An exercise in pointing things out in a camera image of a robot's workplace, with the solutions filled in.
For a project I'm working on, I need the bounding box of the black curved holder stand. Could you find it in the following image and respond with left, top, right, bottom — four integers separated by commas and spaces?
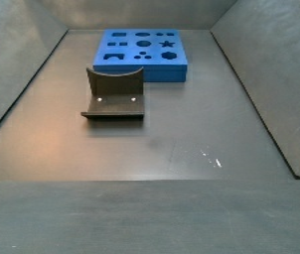
80, 68, 145, 119

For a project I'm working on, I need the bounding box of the blue shape sorter box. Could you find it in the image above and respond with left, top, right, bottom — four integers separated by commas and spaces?
92, 29, 189, 82

